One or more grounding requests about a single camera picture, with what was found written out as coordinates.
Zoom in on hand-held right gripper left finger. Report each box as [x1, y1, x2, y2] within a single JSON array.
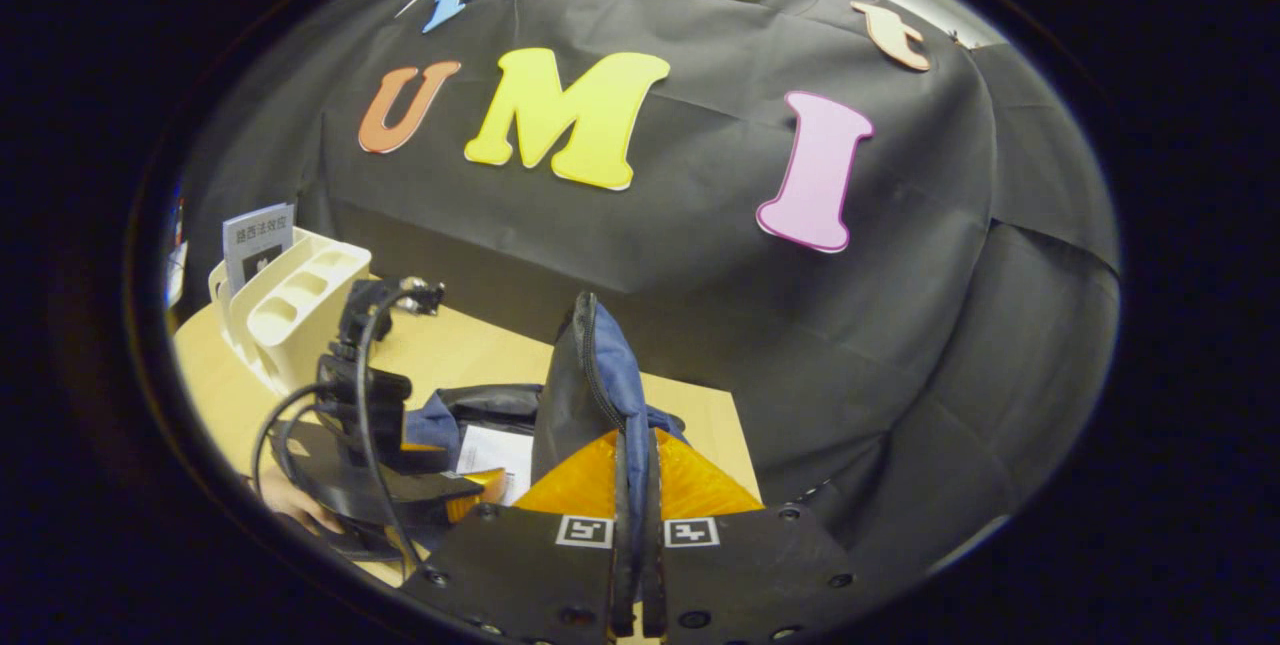
[[403, 428, 635, 645]]

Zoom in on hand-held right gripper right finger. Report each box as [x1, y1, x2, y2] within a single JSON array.
[[640, 428, 863, 645]]

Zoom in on cream plastic bookshelf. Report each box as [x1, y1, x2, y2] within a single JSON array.
[[208, 228, 373, 396]]

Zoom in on blue schoolbag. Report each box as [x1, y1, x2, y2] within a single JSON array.
[[405, 292, 691, 516]]

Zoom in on purple cover book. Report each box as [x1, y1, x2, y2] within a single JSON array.
[[222, 203, 297, 298]]

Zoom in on computer monitor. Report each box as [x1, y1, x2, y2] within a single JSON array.
[[166, 197, 189, 271]]

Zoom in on black backdrop cloth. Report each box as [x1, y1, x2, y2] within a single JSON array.
[[175, 0, 1121, 576]]

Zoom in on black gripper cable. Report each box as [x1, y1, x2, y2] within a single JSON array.
[[250, 285, 426, 566]]

